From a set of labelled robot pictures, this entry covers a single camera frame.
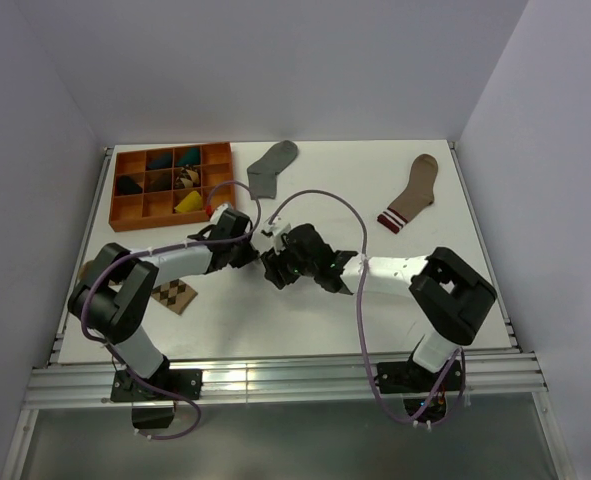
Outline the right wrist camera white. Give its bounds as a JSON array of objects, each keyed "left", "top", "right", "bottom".
[{"left": 253, "top": 216, "right": 291, "bottom": 254}]

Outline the grey sock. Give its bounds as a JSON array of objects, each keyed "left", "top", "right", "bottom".
[{"left": 247, "top": 140, "right": 299, "bottom": 200}]

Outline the black sock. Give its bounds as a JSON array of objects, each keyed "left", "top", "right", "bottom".
[{"left": 115, "top": 176, "right": 143, "bottom": 196}]

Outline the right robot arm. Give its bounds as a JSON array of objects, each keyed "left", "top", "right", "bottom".
[{"left": 261, "top": 221, "right": 497, "bottom": 390}]

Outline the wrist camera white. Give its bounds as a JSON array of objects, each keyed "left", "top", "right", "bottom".
[
  {"left": 253, "top": 216, "right": 291, "bottom": 254},
  {"left": 209, "top": 202, "right": 232, "bottom": 225}
]

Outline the brown argyle rolled sock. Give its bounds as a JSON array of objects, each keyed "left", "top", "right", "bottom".
[{"left": 174, "top": 166, "right": 201, "bottom": 190}]

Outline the yellow rolled sock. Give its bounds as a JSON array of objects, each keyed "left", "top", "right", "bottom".
[{"left": 174, "top": 191, "right": 203, "bottom": 214}]

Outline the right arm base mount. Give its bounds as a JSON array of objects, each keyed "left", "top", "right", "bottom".
[{"left": 371, "top": 360, "right": 465, "bottom": 395}]

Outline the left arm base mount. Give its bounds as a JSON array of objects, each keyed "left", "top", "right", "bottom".
[{"left": 109, "top": 369, "right": 203, "bottom": 440}]

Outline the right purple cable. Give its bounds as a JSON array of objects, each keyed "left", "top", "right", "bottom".
[{"left": 268, "top": 188, "right": 467, "bottom": 426}]

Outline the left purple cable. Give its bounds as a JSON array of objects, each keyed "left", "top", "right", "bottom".
[{"left": 80, "top": 182, "right": 262, "bottom": 441}]

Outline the tan sock maroon striped cuff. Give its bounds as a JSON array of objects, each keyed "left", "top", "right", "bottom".
[{"left": 377, "top": 154, "right": 439, "bottom": 234}]

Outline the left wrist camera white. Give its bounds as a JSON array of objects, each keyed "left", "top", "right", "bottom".
[{"left": 209, "top": 202, "right": 232, "bottom": 225}]

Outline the purple cable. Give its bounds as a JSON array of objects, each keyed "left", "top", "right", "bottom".
[
  {"left": 268, "top": 188, "right": 467, "bottom": 426},
  {"left": 80, "top": 182, "right": 262, "bottom": 441}
]

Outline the dark brown rolled sock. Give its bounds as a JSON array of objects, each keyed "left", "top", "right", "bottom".
[{"left": 144, "top": 171, "right": 173, "bottom": 193}]

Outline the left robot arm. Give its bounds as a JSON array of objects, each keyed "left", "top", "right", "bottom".
[{"left": 67, "top": 205, "right": 257, "bottom": 399}]

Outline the tan argyle sock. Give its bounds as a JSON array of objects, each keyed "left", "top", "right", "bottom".
[{"left": 87, "top": 258, "right": 197, "bottom": 323}]

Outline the orange compartment tray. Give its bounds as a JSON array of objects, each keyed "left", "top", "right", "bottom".
[{"left": 109, "top": 142, "right": 236, "bottom": 232}]

